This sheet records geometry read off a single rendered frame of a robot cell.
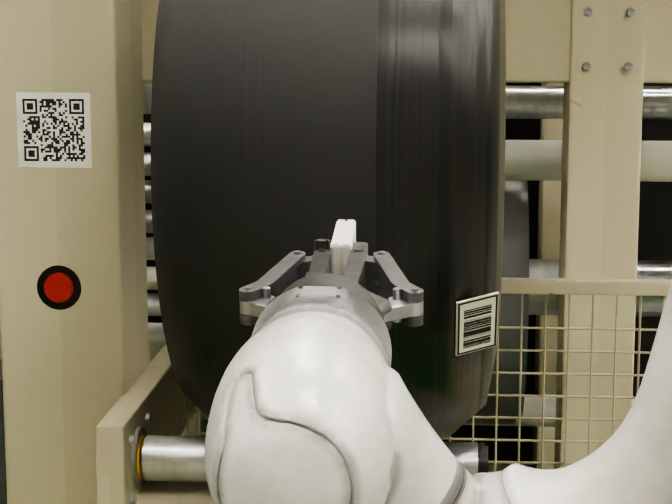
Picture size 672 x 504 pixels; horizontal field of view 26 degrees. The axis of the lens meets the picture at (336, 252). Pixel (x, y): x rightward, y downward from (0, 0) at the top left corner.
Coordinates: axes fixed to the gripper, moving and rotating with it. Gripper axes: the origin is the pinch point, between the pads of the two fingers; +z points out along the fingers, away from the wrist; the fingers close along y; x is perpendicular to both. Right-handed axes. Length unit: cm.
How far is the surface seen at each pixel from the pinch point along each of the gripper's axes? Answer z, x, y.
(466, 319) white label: 13.7, 10.5, -9.7
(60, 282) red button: 30.8, 13.3, 31.0
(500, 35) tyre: 22.9, -12.9, -12.5
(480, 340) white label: 15.1, 13.0, -11.0
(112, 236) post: 31.9, 8.7, 25.6
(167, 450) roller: 21.9, 27.5, 19.0
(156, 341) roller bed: 68, 34, 29
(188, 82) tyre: 14.9, -10.2, 14.1
